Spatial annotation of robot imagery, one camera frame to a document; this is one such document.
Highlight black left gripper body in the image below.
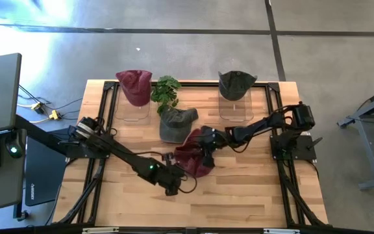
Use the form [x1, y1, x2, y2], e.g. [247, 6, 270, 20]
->
[158, 166, 188, 189]

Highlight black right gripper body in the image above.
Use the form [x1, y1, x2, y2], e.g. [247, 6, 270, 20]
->
[199, 126, 230, 155]

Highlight maroon baseball cap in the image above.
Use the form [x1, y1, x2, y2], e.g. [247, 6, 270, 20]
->
[173, 127, 218, 179]
[115, 70, 153, 107]

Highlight olive green baseball cap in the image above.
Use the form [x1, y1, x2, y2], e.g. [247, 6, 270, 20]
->
[218, 70, 258, 101]
[158, 106, 199, 144]

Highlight clear acrylic hat stand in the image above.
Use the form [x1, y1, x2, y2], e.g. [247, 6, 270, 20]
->
[114, 83, 152, 123]
[218, 87, 255, 123]

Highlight green plant in white pot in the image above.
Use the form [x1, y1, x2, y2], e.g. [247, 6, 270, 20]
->
[150, 75, 182, 116]

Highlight black cabinet with white logo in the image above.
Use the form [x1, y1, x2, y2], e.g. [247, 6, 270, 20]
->
[24, 127, 75, 207]

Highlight black desk foot bar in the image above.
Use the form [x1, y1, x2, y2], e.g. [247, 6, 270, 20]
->
[14, 114, 77, 156]

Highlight grey metal table legs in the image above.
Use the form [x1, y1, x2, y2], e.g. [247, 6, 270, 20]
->
[337, 83, 374, 191]

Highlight black computer mouse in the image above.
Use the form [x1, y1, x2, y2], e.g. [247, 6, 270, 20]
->
[5, 138, 25, 159]

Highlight low grey desk surface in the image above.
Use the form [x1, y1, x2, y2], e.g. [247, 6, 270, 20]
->
[0, 128, 28, 215]

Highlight white mounting bracket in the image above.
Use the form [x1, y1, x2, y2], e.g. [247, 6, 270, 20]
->
[263, 228, 301, 234]
[82, 227, 120, 234]

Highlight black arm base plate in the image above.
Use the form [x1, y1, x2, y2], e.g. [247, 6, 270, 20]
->
[64, 142, 110, 160]
[269, 134, 323, 161]

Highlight black aluminium rig frame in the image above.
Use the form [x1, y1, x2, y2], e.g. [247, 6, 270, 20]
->
[55, 80, 329, 228]

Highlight black floor cable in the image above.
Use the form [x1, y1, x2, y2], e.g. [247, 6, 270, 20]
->
[18, 84, 83, 111]

